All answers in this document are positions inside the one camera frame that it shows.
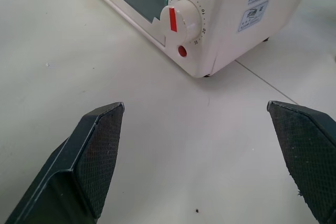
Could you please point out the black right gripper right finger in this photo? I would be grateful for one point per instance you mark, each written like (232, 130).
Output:
(309, 155)

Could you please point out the white timer knob red stripe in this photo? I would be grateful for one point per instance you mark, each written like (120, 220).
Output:
(181, 22)

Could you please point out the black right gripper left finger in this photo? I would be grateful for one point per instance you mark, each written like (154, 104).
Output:
(78, 161)

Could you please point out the red indicator light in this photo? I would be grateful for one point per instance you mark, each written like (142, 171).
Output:
(182, 51)

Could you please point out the blue printed rating label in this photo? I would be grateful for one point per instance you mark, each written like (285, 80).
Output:
(258, 6)

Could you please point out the white toaster oven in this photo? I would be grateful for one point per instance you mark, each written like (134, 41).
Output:
(225, 24)

